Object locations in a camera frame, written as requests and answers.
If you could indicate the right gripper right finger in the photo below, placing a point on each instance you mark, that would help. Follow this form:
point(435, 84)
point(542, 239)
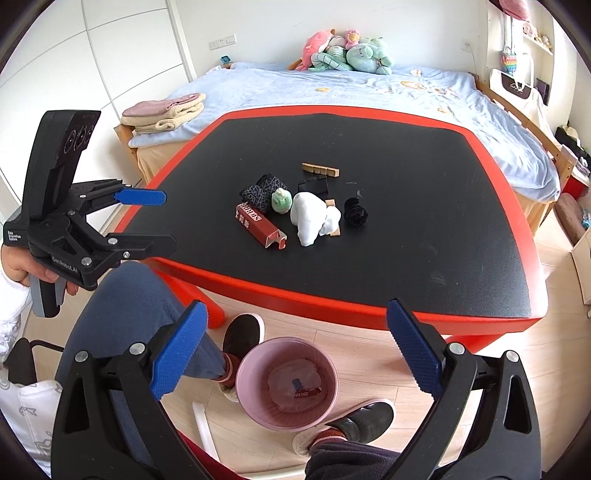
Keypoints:
point(504, 440)

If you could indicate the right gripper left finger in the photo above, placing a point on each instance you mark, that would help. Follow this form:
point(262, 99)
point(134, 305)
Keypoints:
point(88, 442)

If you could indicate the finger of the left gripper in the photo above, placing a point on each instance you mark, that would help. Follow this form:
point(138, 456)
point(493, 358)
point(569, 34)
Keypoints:
point(115, 248)
point(124, 193)

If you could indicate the red box end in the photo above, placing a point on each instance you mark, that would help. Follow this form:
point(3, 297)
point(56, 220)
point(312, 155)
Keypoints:
point(259, 227)

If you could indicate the black patterned sock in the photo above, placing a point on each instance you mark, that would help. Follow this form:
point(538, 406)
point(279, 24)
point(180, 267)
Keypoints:
point(259, 195)

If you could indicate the green white sock ball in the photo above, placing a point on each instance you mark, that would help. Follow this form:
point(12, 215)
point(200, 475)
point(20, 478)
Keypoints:
point(281, 201)

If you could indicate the white tissue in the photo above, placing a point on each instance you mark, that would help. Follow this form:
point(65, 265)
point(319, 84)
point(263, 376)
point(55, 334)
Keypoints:
point(308, 215)

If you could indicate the black small box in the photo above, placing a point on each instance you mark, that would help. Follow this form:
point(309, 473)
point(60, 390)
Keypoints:
point(318, 186)

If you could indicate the wooden clothespin piece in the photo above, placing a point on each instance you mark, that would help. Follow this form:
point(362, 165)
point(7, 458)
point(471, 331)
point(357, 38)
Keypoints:
point(331, 224)

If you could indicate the long wooden notched block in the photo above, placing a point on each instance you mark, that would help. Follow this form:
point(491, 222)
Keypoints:
point(320, 169)

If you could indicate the black fuzzy scrunchie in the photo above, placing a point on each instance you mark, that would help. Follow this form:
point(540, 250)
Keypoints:
point(355, 215)

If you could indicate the red box lettered BOX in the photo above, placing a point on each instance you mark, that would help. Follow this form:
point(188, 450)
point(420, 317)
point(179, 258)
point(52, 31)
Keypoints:
point(307, 392)

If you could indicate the person left hand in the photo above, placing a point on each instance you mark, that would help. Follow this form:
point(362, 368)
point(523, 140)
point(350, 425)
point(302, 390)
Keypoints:
point(19, 265)

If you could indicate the person blue trouser leg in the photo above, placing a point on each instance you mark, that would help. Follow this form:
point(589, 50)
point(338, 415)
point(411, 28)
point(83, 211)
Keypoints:
point(130, 305)

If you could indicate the folded pink beige blankets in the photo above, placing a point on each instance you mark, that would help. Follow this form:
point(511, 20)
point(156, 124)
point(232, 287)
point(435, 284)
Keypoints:
point(155, 116)

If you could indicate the right black slipper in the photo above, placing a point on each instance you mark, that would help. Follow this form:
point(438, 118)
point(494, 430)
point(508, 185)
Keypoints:
point(361, 424)

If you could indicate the black slipper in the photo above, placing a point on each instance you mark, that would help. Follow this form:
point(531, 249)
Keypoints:
point(244, 332)
point(361, 424)

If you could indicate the left black slipper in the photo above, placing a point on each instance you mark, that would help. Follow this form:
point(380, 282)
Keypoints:
point(244, 332)

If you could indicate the white drawer cabinet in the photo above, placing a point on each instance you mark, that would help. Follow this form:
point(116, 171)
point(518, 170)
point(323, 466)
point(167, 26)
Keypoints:
point(582, 262)

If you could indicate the red black table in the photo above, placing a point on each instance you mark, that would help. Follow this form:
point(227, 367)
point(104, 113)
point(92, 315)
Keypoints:
point(445, 231)

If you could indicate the bed with blue sheet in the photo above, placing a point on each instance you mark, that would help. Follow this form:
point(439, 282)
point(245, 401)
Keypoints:
point(536, 166)

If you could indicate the pile of plush toys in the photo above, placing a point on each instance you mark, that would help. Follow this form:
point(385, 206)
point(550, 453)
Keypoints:
point(329, 51)

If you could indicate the white tote bag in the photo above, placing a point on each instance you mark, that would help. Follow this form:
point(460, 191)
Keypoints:
point(521, 92)

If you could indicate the rainbow bag hanging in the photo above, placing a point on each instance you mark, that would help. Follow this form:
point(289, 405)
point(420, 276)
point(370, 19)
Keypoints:
point(509, 60)

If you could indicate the pink hat on shelf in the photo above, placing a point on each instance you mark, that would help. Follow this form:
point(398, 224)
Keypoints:
point(516, 9)

